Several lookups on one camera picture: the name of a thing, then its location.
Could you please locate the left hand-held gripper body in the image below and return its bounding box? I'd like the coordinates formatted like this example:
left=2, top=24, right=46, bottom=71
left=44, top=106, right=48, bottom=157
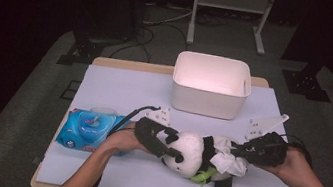
left=130, top=103, right=173, bottom=157

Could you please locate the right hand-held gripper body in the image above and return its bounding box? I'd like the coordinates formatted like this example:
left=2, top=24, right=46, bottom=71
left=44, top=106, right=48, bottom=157
left=241, top=108, right=295, bottom=171

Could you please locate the white wet wipe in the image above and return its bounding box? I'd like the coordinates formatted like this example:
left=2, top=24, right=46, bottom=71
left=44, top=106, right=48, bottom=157
left=207, top=134, right=253, bottom=179

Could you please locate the panda plush toy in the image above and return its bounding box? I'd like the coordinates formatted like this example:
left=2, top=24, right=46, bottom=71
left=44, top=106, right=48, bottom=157
left=156, top=127, right=251, bottom=187

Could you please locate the white plastic bin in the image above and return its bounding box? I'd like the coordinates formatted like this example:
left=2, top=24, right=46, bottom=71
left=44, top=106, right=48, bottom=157
left=166, top=48, right=257, bottom=123

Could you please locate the blue wet wipes pack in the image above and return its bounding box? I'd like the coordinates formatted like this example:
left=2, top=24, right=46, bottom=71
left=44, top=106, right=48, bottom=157
left=54, top=100, right=134, bottom=159

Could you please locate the person's left hand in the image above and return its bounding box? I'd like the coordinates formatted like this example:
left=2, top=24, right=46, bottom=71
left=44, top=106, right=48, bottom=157
left=100, top=116, right=157, bottom=164

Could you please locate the person's right hand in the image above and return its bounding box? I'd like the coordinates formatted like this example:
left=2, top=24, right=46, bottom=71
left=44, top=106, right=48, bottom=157
left=254, top=142, right=315, bottom=187

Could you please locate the pale lavender table mat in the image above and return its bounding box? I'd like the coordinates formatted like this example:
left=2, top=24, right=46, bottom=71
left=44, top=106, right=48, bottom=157
left=35, top=54, right=330, bottom=187

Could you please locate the black stand base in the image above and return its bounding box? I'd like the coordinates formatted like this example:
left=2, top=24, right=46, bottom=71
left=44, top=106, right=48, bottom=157
left=278, top=58, right=333, bottom=104
left=56, top=27, right=107, bottom=71

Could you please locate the white metal stand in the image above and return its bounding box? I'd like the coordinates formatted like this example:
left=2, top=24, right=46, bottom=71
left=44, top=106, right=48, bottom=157
left=185, top=0, right=278, bottom=58

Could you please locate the left hand-held gripper cable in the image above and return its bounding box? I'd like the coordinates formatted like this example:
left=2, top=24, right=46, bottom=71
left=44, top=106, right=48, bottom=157
left=106, top=99, right=161, bottom=145

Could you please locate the black floor frame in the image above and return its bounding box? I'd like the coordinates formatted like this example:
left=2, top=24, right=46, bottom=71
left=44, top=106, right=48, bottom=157
left=59, top=78, right=82, bottom=103

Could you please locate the black floor cable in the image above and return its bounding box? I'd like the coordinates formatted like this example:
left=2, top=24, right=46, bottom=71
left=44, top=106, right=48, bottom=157
left=108, top=14, right=193, bottom=71

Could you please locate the white floor cable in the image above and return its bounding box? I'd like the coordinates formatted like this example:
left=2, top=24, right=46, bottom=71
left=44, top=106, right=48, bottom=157
left=141, top=1, right=194, bottom=32

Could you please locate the black cable bundle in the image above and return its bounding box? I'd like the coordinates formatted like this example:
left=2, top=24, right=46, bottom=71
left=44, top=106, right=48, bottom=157
left=195, top=10, right=235, bottom=31

